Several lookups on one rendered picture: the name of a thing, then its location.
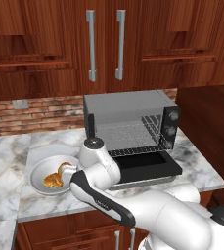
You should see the red wood base cabinet door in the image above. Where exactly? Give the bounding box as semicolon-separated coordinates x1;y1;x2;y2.
124;227;151;250
16;209;126;250

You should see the grey base cabinet handle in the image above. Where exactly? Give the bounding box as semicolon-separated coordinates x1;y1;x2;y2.
113;229;121;250
128;227;136;250

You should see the golden brown bread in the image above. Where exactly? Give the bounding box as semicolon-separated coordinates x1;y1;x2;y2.
42;161;74;189

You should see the black toaster oven knob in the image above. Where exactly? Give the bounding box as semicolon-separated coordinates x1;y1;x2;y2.
166;126;177;137
168;110;180;121

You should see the dark wood cabinet side panel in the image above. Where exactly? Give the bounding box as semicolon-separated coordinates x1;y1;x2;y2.
175;73;224;207

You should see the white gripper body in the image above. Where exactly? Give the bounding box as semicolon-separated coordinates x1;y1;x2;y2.
61;164;79;181

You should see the grey wall outlet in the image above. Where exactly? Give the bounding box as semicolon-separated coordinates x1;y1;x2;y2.
12;99;30;111

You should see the red wood cupboard door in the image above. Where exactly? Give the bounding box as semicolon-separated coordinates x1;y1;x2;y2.
106;0;224;95
0;0;109;103

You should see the grey cupboard handle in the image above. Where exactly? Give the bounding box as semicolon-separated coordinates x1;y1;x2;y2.
114;9;127;81
85;9;98;83

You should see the grey round bowl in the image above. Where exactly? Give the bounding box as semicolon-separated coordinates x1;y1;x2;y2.
29;154;84;197

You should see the grey toaster oven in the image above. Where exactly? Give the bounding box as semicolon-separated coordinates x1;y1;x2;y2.
82;89;182;159

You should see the toaster oven wire rack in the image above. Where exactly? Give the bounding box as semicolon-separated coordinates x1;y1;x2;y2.
96;120;166;154

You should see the black toaster oven door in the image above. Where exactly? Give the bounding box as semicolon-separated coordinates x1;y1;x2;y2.
108;150;184;191

